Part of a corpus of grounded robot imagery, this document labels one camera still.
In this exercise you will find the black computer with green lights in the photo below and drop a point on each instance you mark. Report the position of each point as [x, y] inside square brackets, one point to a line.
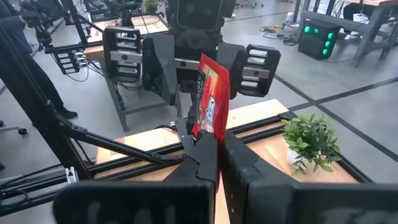
[317, 39]

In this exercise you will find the black metal station frame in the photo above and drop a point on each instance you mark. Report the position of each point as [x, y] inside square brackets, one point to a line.
[76, 21]

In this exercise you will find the small green plant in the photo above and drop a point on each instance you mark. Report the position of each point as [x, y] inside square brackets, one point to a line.
[150, 4]

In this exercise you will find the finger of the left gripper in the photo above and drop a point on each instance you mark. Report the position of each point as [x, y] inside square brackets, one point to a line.
[158, 68]
[236, 68]

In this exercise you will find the black neighbouring robot arm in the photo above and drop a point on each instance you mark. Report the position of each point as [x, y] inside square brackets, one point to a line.
[42, 31]

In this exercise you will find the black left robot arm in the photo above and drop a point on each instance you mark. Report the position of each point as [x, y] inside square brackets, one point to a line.
[199, 12]

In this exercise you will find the red strawberry tea packet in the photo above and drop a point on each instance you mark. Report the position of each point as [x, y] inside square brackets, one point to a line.
[214, 99]

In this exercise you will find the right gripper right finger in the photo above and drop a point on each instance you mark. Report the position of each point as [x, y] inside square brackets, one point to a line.
[248, 186]

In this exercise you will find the gray metal desk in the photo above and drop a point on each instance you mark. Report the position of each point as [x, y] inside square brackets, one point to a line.
[367, 28]

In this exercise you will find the green plant in white pot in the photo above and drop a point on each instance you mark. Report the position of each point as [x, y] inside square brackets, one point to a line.
[311, 143]

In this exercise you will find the black table frame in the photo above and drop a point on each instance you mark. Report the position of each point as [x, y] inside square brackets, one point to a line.
[124, 147]

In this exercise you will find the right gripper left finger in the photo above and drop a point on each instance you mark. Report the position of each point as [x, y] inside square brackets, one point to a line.
[205, 158]

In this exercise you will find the person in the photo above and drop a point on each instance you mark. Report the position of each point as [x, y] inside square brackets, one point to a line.
[12, 31]

